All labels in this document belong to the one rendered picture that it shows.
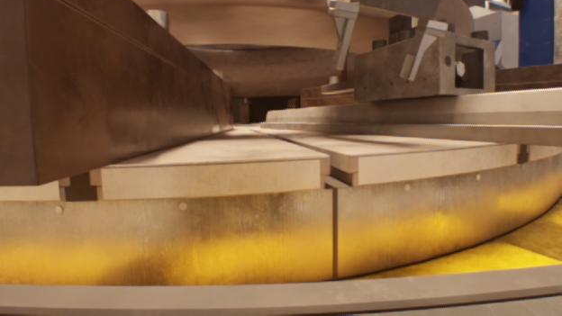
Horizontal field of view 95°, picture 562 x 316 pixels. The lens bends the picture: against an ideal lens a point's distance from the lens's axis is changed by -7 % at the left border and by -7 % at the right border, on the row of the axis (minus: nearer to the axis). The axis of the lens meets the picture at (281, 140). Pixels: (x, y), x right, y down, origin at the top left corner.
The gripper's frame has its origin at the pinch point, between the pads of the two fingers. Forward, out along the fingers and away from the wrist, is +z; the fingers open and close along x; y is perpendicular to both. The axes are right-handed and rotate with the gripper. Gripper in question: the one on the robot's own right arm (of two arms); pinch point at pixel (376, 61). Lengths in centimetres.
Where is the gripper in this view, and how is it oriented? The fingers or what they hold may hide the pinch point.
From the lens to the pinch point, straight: 51.7
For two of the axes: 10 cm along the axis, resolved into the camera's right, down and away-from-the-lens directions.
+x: 9.8, 0.8, 1.9
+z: -1.6, 8.8, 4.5
